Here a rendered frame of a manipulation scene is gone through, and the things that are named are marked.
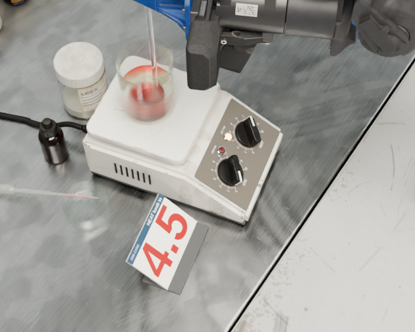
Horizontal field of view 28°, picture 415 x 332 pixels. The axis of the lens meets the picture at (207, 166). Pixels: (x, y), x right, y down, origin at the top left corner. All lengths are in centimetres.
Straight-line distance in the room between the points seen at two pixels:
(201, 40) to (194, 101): 22
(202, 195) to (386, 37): 29
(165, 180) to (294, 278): 18
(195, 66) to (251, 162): 24
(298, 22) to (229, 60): 9
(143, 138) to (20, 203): 18
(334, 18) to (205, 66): 13
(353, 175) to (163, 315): 28
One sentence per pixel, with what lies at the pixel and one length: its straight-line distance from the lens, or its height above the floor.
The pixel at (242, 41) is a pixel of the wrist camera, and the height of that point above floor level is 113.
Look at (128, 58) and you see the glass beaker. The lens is 91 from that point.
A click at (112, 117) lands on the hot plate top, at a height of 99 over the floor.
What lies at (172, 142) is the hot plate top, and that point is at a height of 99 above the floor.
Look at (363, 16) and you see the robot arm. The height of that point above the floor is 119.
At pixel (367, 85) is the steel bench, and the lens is 108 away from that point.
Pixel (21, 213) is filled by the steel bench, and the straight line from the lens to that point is 98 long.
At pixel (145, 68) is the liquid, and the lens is 92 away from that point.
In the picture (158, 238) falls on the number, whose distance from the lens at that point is 91.
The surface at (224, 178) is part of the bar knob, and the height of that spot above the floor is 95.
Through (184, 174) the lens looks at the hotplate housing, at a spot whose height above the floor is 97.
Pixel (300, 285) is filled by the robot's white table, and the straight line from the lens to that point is 92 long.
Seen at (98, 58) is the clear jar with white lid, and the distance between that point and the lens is 99.
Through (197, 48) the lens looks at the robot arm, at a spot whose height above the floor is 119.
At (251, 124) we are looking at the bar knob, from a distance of 94.
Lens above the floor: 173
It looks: 57 degrees down
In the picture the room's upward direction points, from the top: straight up
